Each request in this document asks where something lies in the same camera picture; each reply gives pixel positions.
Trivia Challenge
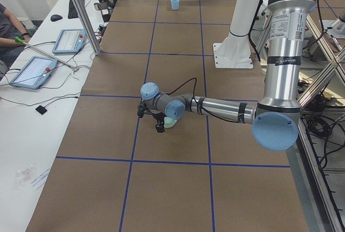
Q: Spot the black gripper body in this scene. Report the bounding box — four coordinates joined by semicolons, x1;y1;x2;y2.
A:
150;110;165;122

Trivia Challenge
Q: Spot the mint green bowl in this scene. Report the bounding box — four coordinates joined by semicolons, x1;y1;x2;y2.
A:
164;117;177;128

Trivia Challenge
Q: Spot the light blue plastic cup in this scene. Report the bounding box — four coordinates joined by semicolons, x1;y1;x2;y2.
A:
170;0;180;11

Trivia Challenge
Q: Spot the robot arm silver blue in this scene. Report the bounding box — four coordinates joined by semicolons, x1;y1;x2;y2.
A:
137;0;317;151

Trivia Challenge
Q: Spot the far blue teach pendant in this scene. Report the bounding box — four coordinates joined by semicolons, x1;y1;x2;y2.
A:
52;29;87;54

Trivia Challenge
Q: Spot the blue teach pendant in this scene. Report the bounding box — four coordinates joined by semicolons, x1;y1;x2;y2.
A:
10;56;58;90
52;29;87;54

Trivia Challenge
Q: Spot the small black square pad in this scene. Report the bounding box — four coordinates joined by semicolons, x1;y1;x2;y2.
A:
36;105;47;115

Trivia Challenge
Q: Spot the near blue teach pendant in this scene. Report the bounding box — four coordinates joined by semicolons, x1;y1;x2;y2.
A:
10;56;58;90

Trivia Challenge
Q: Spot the black keyboard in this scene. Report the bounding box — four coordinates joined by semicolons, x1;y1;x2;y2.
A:
67;0;85;19

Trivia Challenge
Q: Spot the black computer mouse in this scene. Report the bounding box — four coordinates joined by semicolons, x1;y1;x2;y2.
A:
50;14;63;22

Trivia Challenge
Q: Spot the clear plastic bag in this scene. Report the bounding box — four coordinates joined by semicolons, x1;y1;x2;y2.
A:
14;163;37;188

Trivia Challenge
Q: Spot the seated person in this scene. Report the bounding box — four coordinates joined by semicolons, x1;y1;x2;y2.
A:
1;4;35;69

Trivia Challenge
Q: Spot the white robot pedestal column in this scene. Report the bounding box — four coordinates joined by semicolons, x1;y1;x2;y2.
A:
213;0;260;69

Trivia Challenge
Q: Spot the aluminium frame post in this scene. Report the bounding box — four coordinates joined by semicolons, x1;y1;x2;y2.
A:
72;0;100;56

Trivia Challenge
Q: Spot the metal rod green handle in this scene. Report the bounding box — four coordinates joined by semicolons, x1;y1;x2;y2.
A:
15;37;78;71

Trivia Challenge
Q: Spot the aluminium truss frame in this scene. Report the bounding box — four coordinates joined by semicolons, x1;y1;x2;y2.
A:
287;15;344;231

